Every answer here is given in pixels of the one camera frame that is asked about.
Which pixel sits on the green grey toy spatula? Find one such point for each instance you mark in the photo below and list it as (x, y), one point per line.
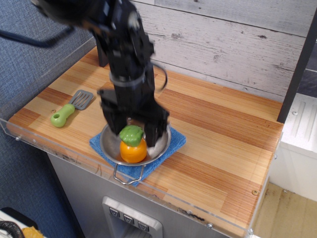
(79, 101)

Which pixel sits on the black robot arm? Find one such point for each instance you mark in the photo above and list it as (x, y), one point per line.
(118, 28)

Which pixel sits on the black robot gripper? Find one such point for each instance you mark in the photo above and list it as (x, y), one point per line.
(135, 99)

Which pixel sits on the white toy sink unit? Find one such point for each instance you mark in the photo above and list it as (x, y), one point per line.
(294, 166)

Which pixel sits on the blue folded cloth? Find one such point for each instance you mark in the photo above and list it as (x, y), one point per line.
(177, 141)

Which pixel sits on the orange green salt shaker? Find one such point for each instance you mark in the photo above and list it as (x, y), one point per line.
(133, 147)

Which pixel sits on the clear acrylic guard rail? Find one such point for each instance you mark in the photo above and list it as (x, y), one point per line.
(211, 187)

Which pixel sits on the stainless steel pot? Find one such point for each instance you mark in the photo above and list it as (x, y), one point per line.
(110, 144)

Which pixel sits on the yellow object at corner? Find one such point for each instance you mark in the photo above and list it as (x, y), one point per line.
(32, 232)

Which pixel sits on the silver toy dispenser panel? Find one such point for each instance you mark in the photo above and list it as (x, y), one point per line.
(124, 221)

